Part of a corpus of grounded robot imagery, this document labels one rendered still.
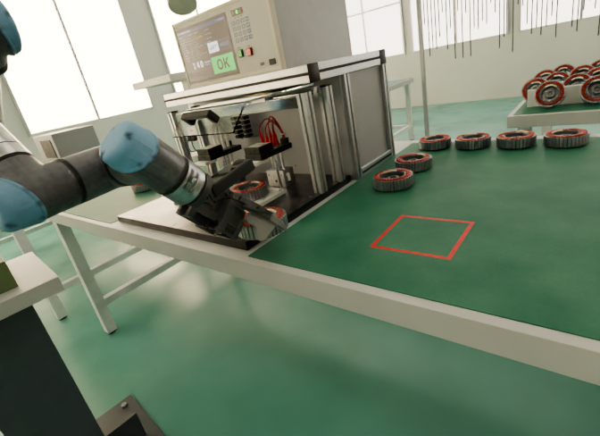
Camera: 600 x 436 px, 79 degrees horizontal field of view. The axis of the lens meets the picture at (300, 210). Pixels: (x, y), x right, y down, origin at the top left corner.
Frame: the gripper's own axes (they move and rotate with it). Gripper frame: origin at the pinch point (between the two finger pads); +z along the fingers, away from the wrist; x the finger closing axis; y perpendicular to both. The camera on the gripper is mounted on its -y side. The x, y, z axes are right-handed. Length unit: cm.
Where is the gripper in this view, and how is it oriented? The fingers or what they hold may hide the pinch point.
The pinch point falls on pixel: (263, 222)
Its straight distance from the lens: 80.1
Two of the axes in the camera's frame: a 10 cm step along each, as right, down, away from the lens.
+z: 5.2, 4.2, 7.5
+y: -3.3, 9.0, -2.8
